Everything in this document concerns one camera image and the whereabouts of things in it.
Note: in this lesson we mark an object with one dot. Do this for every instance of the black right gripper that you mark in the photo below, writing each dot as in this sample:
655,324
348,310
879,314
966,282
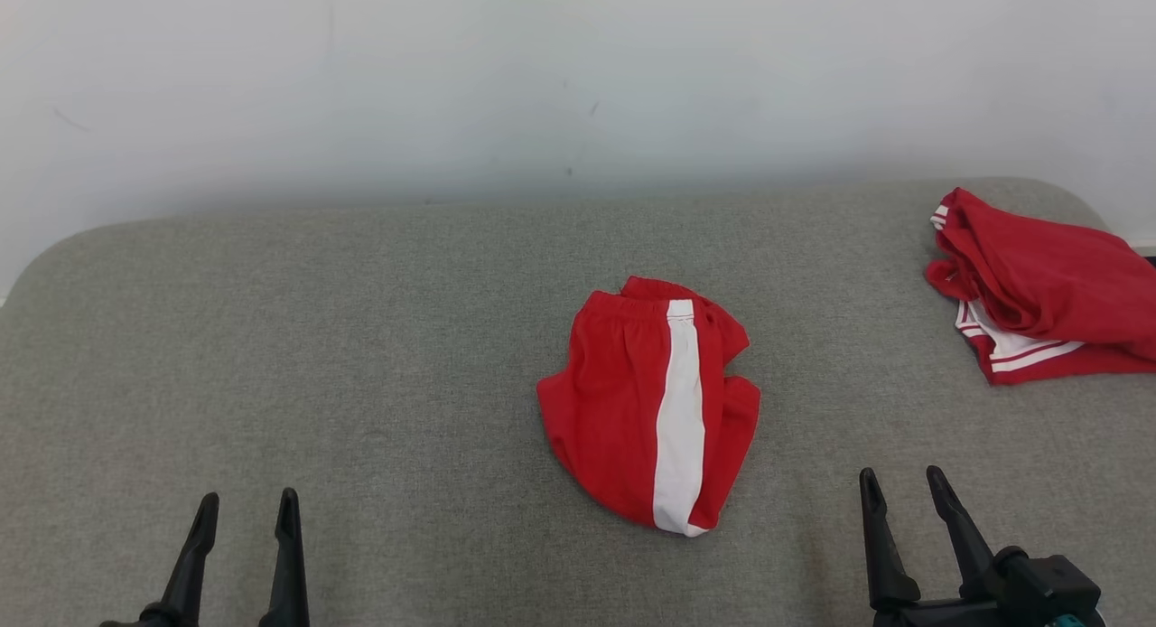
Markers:
939,616

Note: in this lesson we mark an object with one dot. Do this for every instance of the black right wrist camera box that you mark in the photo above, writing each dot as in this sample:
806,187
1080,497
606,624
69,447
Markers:
1048,586

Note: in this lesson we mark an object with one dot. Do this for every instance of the red shorts with white stripe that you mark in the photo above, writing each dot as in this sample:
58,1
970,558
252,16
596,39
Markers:
614,401

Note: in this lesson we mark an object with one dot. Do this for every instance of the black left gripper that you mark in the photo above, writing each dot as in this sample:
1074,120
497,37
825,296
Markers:
135,622

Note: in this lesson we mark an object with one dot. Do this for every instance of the red number 23 jersey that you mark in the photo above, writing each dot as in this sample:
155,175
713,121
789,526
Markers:
1057,275

